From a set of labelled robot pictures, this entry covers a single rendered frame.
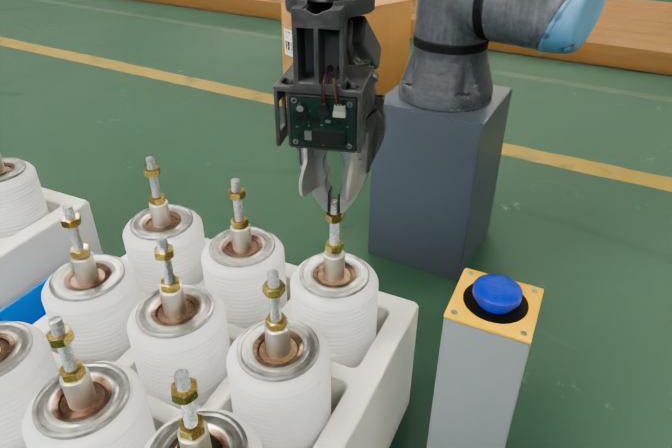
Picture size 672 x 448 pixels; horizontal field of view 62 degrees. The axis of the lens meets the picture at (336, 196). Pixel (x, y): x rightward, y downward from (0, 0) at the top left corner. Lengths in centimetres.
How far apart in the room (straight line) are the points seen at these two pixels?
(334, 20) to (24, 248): 61
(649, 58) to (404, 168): 145
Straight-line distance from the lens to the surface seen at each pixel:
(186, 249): 70
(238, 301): 65
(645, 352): 99
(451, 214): 94
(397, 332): 65
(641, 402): 91
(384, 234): 102
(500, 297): 48
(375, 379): 60
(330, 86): 43
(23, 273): 91
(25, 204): 92
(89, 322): 63
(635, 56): 226
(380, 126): 50
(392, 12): 163
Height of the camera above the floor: 63
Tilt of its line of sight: 31 degrees down
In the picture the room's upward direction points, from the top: straight up
